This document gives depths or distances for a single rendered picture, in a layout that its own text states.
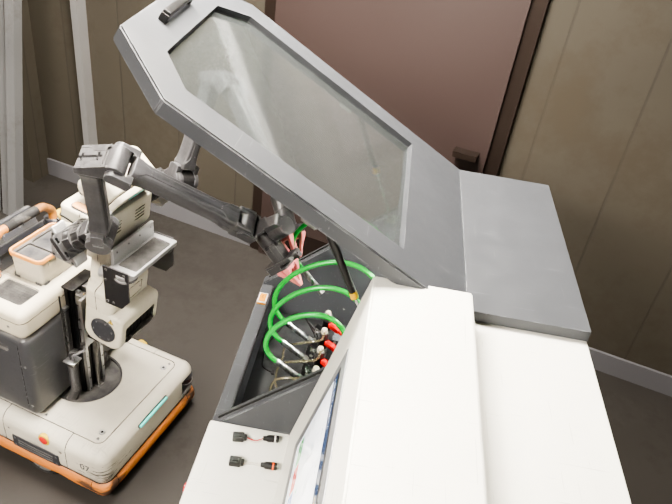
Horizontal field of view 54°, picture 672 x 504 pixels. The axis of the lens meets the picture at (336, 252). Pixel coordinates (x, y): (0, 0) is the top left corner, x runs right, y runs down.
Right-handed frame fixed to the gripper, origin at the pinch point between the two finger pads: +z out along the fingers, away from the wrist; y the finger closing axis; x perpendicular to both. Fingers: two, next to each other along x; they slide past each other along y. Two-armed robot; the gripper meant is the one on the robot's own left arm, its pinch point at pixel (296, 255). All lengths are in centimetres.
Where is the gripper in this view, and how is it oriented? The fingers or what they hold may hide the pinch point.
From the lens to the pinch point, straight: 204.7
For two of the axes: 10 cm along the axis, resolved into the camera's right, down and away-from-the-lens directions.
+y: 7.0, -1.1, 7.0
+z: 2.9, 9.5, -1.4
